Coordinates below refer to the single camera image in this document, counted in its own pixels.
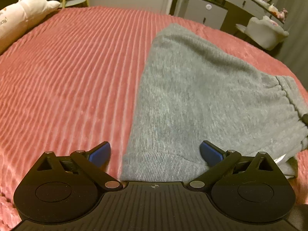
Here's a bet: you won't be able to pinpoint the pink plush pillow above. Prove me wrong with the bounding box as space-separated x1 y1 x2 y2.
1 0 61 53

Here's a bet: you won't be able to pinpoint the grey vanity desk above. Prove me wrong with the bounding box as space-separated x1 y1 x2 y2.
216 0 284 34

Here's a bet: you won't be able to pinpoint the grey sweatpants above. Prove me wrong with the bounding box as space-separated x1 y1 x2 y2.
121 24 307 182

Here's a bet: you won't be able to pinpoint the grey upholstered chair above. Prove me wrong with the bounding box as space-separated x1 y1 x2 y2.
235 16 289 51

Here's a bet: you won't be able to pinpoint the pink ribbed bedspread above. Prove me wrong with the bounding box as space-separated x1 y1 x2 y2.
0 6 308 231

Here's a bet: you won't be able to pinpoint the grey bedside cabinet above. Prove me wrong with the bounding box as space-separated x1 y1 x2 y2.
177 0 228 30

